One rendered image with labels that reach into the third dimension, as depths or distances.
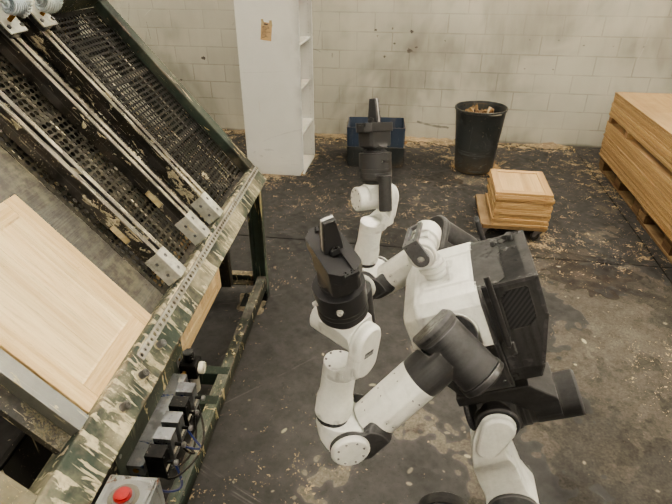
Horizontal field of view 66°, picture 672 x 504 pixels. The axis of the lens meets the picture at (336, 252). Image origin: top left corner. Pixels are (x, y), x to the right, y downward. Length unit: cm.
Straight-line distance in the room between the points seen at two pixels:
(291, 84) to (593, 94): 341
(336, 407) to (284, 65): 434
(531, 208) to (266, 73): 267
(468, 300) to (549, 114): 562
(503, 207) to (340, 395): 333
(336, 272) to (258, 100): 455
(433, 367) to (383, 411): 13
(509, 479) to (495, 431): 23
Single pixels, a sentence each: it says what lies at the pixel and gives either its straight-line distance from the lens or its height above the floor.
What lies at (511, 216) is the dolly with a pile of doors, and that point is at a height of 21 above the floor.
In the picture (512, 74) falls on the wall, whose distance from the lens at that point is 647.
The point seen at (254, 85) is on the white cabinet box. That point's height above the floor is 88.
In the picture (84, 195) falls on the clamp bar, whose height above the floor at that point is 125.
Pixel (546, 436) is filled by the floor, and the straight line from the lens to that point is 279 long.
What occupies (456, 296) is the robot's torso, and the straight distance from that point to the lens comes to 112.
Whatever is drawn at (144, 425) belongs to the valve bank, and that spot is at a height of 75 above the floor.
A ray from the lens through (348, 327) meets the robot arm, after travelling 87.
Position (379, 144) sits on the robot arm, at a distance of 141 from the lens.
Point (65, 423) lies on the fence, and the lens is 157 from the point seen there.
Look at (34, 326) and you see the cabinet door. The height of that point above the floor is 109.
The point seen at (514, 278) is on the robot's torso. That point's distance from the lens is 112.
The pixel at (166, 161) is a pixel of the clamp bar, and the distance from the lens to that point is 242.
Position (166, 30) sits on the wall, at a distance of 702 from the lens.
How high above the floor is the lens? 198
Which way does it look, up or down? 30 degrees down
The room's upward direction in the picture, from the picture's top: straight up
